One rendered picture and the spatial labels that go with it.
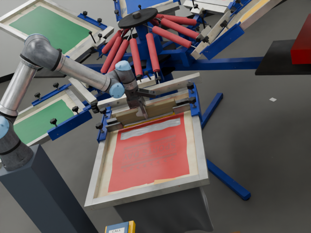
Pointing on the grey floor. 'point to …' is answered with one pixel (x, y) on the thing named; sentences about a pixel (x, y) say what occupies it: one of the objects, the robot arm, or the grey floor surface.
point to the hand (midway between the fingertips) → (147, 114)
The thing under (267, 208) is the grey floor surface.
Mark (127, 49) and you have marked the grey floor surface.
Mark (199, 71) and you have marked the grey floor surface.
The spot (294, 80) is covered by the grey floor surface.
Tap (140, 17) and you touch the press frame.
